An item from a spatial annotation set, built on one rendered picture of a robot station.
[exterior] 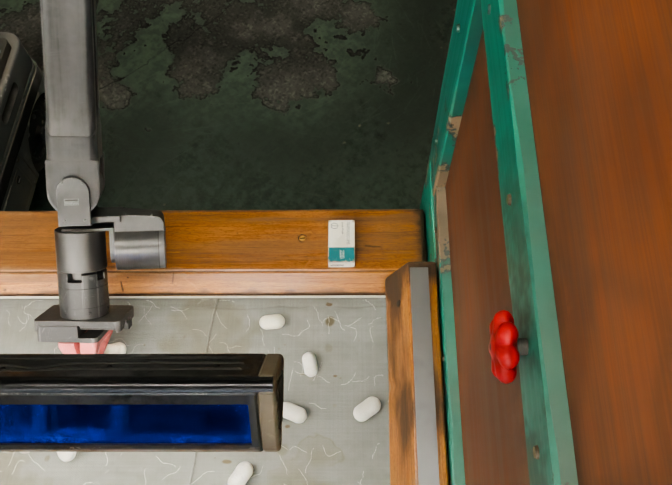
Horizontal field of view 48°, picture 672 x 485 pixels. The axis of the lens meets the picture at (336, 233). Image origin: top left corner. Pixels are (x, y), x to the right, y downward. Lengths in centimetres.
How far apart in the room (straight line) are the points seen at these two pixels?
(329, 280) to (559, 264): 59
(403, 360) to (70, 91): 48
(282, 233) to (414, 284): 22
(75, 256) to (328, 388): 34
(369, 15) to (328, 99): 31
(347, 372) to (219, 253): 23
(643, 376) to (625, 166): 9
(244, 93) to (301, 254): 114
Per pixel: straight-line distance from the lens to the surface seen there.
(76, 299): 93
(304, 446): 95
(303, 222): 102
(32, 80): 193
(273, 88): 209
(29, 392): 63
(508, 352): 44
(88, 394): 62
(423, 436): 83
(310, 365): 95
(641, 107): 33
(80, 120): 88
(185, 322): 101
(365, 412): 94
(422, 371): 85
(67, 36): 88
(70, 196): 89
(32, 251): 108
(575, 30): 42
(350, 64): 212
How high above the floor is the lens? 168
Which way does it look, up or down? 65 degrees down
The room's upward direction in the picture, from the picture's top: 2 degrees counter-clockwise
